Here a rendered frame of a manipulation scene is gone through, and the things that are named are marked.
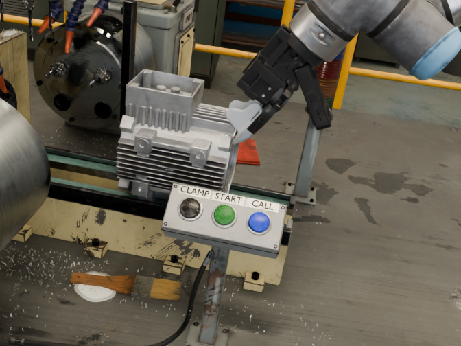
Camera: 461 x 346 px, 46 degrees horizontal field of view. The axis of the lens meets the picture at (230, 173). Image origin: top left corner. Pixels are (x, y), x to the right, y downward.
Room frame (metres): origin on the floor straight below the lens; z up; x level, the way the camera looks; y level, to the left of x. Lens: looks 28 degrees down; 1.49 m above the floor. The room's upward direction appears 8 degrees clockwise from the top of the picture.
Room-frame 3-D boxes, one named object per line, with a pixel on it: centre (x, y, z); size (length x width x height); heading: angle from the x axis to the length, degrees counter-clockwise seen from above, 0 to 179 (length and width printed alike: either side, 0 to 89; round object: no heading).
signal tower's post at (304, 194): (1.21, -0.18, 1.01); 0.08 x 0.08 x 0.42; 84
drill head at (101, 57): (1.30, 0.35, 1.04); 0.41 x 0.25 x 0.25; 174
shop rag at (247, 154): (1.41, -0.01, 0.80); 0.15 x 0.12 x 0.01; 8
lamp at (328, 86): (1.21, -0.18, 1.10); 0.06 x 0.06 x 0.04
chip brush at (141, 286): (0.78, 0.16, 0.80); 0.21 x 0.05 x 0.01; 92
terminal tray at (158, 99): (0.94, 0.14, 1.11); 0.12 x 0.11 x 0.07; 84
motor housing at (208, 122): (0.94, 0.10, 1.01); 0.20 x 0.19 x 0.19; 84
